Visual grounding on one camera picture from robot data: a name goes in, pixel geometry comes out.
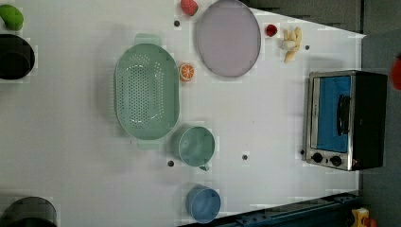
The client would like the pink green strawberry toy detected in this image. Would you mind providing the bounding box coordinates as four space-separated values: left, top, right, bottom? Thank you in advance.
180 0 199 16

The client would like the blue cup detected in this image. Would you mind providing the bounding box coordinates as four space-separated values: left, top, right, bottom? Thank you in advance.
185 184 221 224

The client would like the black toaster oven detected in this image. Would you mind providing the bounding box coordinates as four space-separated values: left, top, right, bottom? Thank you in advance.
304 70 388 171

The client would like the red strawberry toy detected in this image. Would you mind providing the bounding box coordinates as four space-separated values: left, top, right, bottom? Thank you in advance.
265 25 278 37

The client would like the orange slice toy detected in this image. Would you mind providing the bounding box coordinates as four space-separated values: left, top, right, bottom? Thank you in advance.
179 63 195 81

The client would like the green perforated colander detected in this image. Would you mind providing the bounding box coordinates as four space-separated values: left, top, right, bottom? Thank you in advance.
113 33 180 150

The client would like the green pepper toy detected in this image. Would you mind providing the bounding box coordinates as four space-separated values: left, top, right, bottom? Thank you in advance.
0 4 25 31

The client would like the black cylinder base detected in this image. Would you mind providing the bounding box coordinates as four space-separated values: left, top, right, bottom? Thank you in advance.
0 197 58 227

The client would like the green mug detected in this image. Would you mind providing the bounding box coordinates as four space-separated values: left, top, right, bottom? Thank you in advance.
171 125 216 171

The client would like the grey round plate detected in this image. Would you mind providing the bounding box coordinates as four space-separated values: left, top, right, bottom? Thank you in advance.
196 0 261 78

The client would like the red ketchup bottle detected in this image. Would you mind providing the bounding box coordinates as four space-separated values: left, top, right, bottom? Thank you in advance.
391 56 401 91

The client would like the black cylinder post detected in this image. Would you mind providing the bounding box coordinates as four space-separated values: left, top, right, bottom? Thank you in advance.
0 34 35 80

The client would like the peeled banana toy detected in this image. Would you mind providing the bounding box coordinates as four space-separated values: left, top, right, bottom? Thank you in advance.
281 26 303 62

